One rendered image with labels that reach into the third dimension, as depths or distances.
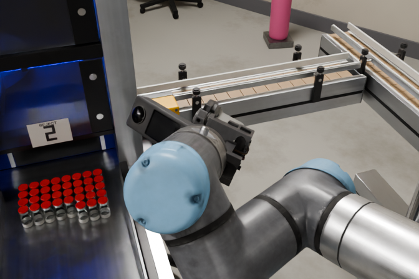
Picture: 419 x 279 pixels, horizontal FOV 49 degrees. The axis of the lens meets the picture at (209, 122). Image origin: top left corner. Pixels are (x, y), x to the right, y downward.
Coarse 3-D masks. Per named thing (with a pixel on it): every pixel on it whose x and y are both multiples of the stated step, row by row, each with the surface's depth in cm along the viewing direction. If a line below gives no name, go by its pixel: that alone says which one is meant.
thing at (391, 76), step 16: (336, 32) 153; (352, 32) 159; (320, 48) 160; (336, 48) 150; (352, 48) 150; (368, 48) 150; (384, 48) 142; (368, 64) 142; (384, 64) 134; (400, 64) 136; (368, 80) 137; (384, 80) 134; (400, 80) 127; (416, 80) 134; (368, 96) 138; (384, 96) 131; (400, 96) 127; (416, 96) 122; (384, 112) 133; (400, 112) 126; (416, 112) 120; (400, 128) 127; (416, 128) 121; (416, 144) 122
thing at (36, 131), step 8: (56, 120) 98; (64, 120) 99; (32, 128) 97; (40, 128) 98; (48, 128) 99; (56, 128) 99; (64, 128) 100; (32, 136) 99; (40, 136) 99; (56, 136) 100; (64, 136) 101; (32, 144) 100; (40, 144) 100
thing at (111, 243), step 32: (0, 192) 100; (0, 224) 93; (64, 224) 97; (96, 224) 97; (128, 224) 97; (0, 256) 88; (32, 256) 90; (64, 256) 90; (96, 256) 90; (128, 256) 90
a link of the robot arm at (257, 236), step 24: (240, 216) 47; (264, 216) 46; (168, 240) 43; (192, 240) 42; (216, 240) 42; (240, 240) 44; (264, 240) 45; (288, 240) 46; (192, 264) 42; (216, 264) 42; (240, 264) 43; (264, 264) 44
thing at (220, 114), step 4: (220, 108) 70; (216, 112) 67; (220, 112) 70; (216, 116) 69; (220, 116) 68; (224, 116) 70; (228, 116) 71; (224, 120) 67; (228, 120) 68; (232, 120) 69; (236, 120) 70
